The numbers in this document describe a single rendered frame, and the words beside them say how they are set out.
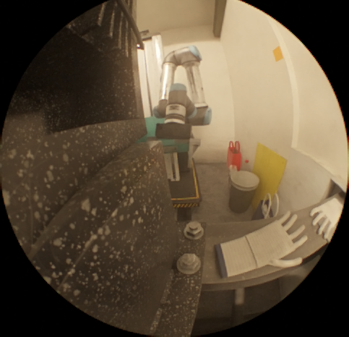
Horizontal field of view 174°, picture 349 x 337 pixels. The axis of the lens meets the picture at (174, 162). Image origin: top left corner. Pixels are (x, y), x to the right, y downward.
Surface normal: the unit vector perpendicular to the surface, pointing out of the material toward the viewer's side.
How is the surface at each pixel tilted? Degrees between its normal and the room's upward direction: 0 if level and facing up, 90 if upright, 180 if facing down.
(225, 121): 90
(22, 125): 90
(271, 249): 0
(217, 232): 0
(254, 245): 0
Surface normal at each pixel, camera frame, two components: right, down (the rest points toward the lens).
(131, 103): 0.02, 0.37
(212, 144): -0.22, 0.40
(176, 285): -0.12, -0.92
